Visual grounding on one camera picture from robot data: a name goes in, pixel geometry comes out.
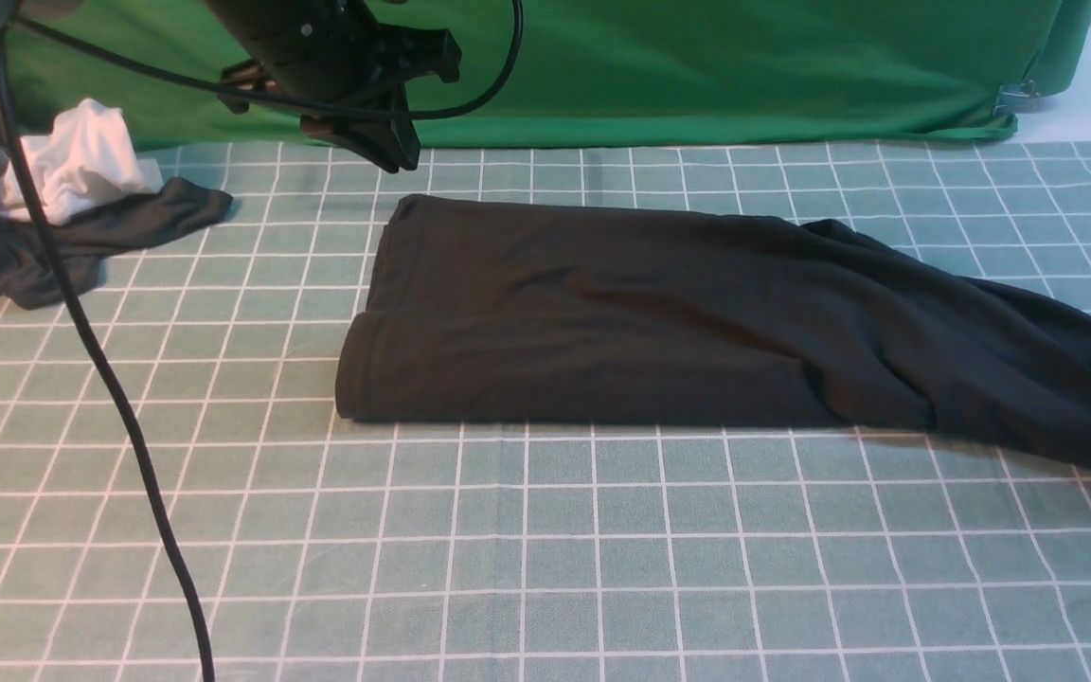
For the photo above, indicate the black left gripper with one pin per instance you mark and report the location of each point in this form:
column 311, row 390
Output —
column 336, row 53

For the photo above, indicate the dark gray long-sleeve shirt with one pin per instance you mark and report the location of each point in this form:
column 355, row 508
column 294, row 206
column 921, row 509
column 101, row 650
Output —
column 504, row 312

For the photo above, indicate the green backdrop cloth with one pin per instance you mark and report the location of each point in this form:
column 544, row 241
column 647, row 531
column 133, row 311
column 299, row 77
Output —
column 610, row 73

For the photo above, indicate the crumpled white cloth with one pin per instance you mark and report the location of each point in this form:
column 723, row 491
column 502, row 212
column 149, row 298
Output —
column 86, row 162

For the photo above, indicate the crumpled dark gray garment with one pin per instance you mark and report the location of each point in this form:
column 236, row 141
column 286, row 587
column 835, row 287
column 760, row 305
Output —
column 143, row 221

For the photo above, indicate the teal checkered tablecloth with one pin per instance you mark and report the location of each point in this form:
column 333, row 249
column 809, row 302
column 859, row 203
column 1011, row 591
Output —
column 333, row 551

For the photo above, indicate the metal binder clip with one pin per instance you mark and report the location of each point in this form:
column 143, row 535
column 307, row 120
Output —
column 1016, row 98

